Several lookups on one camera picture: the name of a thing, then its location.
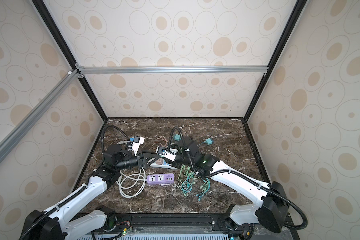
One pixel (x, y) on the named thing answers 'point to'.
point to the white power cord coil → (131, 185)
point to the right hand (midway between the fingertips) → (167, 150)
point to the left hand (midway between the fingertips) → (159, 157)
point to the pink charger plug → (159, 161)
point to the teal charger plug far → (177, 137)
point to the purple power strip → (162, 178)
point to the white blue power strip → (165, 164)
